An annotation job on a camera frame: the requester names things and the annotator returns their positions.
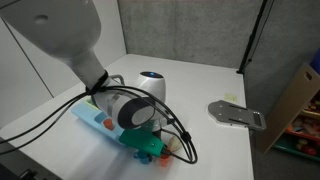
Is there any wooden toy storage shelf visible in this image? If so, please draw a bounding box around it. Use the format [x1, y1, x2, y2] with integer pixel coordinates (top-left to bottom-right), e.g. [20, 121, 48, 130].
[257, 50, 320, 161]

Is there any blue toy cup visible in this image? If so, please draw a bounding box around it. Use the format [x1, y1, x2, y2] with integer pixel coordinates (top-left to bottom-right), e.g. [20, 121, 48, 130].
[134, 151, 152, 164]

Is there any blue toy sink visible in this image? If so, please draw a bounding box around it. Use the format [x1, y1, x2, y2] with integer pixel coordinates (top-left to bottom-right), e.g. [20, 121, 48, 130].
[71, 98, 124, 144]

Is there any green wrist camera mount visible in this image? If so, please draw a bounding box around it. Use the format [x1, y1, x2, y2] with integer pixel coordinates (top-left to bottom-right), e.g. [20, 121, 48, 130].
[119, 129, 164, 157]

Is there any grey toy faucet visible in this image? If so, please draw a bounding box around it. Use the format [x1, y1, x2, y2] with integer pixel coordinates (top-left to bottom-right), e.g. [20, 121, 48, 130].
[111, 74, 125, 85]

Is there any orange cup in sink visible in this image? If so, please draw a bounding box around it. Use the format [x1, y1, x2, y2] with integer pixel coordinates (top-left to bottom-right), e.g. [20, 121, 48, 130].
[103, 119, 114, 130]

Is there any yellow sticky note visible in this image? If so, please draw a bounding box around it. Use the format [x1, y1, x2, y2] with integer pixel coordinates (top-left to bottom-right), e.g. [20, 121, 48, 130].
[224, 93, 238, 102]

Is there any beige toy bread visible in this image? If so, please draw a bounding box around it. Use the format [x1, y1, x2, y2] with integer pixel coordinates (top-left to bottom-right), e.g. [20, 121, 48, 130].
[167, 136, 182, 152]

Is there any orange cup on table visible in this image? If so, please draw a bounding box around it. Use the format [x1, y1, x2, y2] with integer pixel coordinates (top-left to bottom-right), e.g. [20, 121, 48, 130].
[158, 154, 171, 167]

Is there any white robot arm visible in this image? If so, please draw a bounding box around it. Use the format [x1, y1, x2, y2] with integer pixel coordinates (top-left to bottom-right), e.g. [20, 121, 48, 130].
[0, 0, 156, 129]

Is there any black partition pole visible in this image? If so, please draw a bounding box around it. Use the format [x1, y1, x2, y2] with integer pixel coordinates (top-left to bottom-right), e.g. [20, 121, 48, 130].
[237, 0, 268, 74]

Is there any grey metal mounting plate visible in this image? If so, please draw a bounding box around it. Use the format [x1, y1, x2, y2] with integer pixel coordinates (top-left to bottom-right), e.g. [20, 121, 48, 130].
[207, 100, 267, 131]

